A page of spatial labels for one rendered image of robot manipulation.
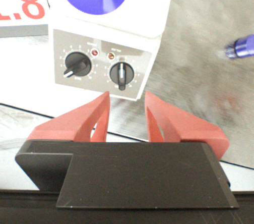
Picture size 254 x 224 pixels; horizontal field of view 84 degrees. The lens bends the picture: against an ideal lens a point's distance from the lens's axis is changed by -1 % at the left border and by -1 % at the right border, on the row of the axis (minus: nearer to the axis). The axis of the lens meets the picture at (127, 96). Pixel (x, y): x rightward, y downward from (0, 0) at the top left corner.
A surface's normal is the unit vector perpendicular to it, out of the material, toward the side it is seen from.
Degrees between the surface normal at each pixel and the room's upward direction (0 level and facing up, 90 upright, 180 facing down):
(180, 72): 0
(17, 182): 0
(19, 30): 0
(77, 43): 30
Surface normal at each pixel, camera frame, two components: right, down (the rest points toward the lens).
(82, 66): 0.02, 0.58
